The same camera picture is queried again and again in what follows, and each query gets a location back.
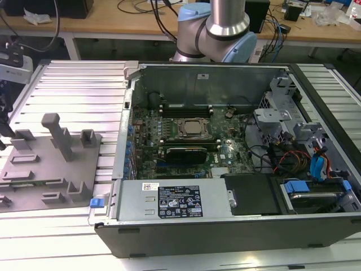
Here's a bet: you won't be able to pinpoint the black RAM slot bank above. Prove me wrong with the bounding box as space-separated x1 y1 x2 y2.
159 137 223 152
159 102 214 119

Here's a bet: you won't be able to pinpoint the grey parts rack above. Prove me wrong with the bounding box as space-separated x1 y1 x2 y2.
0 112 103 211

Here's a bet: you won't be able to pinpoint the crumpled white paper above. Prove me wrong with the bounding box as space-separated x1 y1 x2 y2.
23 7 53 26

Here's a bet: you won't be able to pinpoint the large black flat box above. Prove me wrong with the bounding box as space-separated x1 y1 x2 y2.
1 0 94 19

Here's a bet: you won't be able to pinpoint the wooden desk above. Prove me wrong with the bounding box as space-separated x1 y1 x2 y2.
0 0 361 62

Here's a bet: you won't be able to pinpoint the grey power supply with label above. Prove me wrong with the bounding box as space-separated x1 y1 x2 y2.
114 178 236 221

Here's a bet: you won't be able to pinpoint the metal CPU socket cover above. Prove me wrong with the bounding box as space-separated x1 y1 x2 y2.
174 117 214 140

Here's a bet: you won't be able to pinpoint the black graphics card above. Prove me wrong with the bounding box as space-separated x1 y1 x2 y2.
165 146 208 165

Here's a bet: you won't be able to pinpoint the silver CPU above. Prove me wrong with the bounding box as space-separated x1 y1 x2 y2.
183 120 204 136

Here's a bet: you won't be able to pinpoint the small silver heat sink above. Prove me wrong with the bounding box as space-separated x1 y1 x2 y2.
210 166 230 178

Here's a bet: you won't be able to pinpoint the green motherboard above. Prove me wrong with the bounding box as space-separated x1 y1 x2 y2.
128 104 256 180

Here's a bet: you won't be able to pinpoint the black PC case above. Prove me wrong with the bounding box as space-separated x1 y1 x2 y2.
87 60 361 259

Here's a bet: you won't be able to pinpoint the black plastic shroud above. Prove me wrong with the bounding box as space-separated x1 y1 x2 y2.
221 173 283 217

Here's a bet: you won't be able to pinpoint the grey metal drive cage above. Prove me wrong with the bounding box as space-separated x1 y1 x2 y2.
253 75 331 170

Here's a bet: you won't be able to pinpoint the black upright box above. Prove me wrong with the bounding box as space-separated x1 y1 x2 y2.
245 0 271 34

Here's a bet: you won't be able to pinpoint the small black cube box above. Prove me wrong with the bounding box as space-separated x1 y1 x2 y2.
283 4 304 22

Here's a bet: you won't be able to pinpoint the hard disk in blue carrier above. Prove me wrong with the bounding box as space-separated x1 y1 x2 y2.
278 177 352 214

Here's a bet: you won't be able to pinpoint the clear plastic bags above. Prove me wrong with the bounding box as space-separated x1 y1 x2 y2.
312 4 353 28

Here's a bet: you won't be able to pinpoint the red and white box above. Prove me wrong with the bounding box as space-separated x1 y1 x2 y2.
349 0 361 30

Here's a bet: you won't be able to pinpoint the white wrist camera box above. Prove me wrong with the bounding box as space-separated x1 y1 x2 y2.
0 42 32 85

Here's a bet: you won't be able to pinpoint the red and yellow wire bundle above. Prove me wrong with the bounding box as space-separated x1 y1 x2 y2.
272 149 311 173

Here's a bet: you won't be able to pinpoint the blue flat data wire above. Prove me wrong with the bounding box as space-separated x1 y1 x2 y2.
309 140 334 182

